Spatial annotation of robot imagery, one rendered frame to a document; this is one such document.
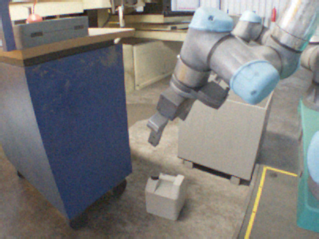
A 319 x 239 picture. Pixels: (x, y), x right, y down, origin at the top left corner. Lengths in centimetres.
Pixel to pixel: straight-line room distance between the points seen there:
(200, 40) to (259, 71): 12
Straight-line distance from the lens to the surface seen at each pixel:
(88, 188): 115
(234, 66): 38
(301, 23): 46
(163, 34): 329
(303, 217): 50
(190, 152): 155
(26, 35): 75
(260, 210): 100
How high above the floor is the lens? 103
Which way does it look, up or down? 27 degrees down
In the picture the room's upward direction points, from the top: 1 degrees counter-clockwise
